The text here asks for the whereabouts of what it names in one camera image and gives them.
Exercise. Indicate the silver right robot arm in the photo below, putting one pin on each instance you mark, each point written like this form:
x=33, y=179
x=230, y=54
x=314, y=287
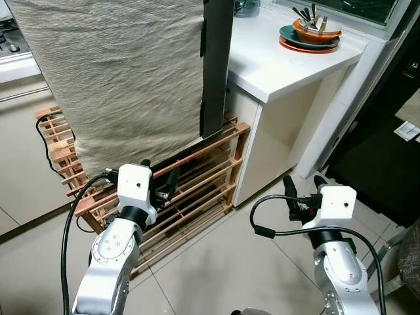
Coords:
x=344, y=269

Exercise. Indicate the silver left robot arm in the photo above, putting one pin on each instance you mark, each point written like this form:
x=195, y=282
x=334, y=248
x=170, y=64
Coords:
x=108, y=262

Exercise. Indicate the wooden slatted rack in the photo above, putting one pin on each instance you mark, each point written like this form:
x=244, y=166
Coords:
x=197, y=177

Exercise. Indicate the black appliance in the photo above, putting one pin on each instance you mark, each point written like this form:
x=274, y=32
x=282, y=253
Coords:
x=380, y=170

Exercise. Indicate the beige crinkled hanging cloth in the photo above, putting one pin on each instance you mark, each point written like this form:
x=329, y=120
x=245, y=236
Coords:
x=118, y=79

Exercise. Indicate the white paper label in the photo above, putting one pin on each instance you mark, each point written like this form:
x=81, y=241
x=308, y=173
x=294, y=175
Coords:
x=407, y=132

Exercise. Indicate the beige fabric piece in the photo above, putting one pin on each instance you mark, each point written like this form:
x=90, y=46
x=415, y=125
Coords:
x=410, y=118

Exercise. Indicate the checkered cushion metal chair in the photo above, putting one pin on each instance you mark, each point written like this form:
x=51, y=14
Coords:
x=410, y=259

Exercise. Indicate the grey robot foot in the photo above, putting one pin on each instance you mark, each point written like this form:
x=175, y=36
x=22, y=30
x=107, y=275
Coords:
x=249, y=312

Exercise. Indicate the dark upright panel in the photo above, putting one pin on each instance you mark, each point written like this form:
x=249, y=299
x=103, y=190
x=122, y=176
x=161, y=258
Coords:
x=216, y=65

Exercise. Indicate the beige base cabinet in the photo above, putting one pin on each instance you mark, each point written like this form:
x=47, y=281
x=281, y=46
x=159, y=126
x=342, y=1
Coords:
x=23, y=164

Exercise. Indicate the white counter cabinet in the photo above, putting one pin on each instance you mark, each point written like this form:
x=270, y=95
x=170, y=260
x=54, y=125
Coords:
x=275, y=62

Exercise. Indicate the orange plate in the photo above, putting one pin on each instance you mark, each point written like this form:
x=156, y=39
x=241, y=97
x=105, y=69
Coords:
x=305, y=49

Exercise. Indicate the orange bowl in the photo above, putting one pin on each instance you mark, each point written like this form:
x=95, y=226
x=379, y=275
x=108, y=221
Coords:
x=315, y=36

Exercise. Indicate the teal plate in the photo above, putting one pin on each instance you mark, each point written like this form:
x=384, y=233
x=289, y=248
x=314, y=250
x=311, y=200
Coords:
x=292, y=36

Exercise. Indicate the metal cutlery piece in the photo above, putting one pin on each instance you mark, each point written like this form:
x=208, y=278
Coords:
x=314, y=14

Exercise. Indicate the gas stove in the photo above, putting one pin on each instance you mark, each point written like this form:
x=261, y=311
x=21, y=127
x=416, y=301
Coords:
x=13, y=39

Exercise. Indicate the glass jar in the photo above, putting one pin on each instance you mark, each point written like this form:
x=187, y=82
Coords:
x=246, y=6

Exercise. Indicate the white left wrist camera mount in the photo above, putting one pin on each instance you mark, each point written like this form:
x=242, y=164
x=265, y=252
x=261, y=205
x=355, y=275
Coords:
x=136, y=187

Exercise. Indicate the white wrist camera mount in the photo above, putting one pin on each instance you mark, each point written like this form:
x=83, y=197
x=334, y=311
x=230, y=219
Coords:
x=136, y=187
x=338, y=205

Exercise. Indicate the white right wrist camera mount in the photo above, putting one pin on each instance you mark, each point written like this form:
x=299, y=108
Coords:
x=338, y=205

